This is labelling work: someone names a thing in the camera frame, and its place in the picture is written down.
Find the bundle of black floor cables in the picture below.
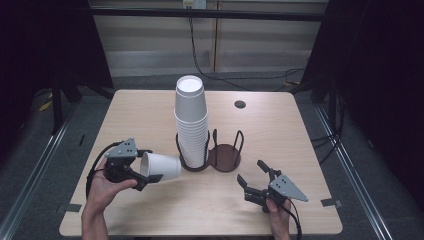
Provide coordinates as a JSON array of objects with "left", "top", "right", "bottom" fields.
[{"left": 310, "top": 99, "right": 346, "bottom": 165}]

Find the black metal stand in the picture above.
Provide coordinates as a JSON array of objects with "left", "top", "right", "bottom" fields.
[{"left": 49, "top": 66, "right": 65, "bottom": 136}]

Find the black horizontal bar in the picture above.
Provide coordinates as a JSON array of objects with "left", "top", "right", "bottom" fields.
[{"left": 89, "top": 7, "right": 327, "bottom": 23}]

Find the grey tape piece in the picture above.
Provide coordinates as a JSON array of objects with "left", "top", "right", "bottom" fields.
[
  {"left": 55, "top": 203, "right": 83, "bottom": 214},
  {"left": 320, "top": 197, "right": 344, "bottom": 208}
]

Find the left hand-held gripper cable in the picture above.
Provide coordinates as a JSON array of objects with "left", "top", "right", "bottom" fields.
[{"left": 85, "top": 141, "right": 123, "bottom": 200}]

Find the black curtain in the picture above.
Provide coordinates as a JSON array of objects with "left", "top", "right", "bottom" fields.
[
  {"left": 0, "top": 0, "right": 115, "bottom": 161},
  {"left": 299, "top": 0, "right": 424, "bottom": 203}
]

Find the stack of white paper cups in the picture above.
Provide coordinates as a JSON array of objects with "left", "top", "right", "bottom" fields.
[{"left": 173, "top": 75, "right": 210, "bottom": 169}]

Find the person's left hand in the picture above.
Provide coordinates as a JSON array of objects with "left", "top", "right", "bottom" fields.
[{"left": 83, "top": 159, "right": 138, "bottom": 214}]

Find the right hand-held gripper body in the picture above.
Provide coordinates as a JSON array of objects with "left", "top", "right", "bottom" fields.
[{"left": 262, "top": 174, "right": 309, "bottom": 214}]

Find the person's right hand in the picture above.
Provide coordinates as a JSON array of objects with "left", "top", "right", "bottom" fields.
[{"left": 266, "top": 199, "right": 293, "bottom": 240}]

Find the long black wall cable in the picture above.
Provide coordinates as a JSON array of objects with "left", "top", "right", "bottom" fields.
[{"left": 187, "top": 8, "right": 307, "bottom": 93}]

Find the hand-held gripper cable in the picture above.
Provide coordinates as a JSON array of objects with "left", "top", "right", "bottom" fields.
[
  {"left": 281, "top": 199, "right": 303, "bottom": 240},
  {"left": 85, "top": 141, "right": 123, "bottom": 200}
]

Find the dark double cup holder rack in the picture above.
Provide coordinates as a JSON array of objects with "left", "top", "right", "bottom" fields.
[{"left": 175, "top": 128, "right": 245, "bottom": 173}]

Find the right hand-held gripper cable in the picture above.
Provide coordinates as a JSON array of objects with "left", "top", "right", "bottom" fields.
[{"left": 281, "top": 199, "right": 303, "bottom": 240}]

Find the metal floor rail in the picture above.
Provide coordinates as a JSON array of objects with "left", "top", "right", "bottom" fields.
[
  {"left": 313, "top": 104, "right": 395, "bottom": 240},
  {"left": 0, "top": 99, "right": 80, "bottom": 240}
]

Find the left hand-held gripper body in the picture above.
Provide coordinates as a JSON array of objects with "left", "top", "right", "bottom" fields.
[{"left": 103, "top": 137, "right": 148, "bottom": 184}]

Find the single white paper cup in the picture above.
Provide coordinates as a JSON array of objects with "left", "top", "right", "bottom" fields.
[{"left": 139, "top": 151, "right": 183, "bottom": 182}]

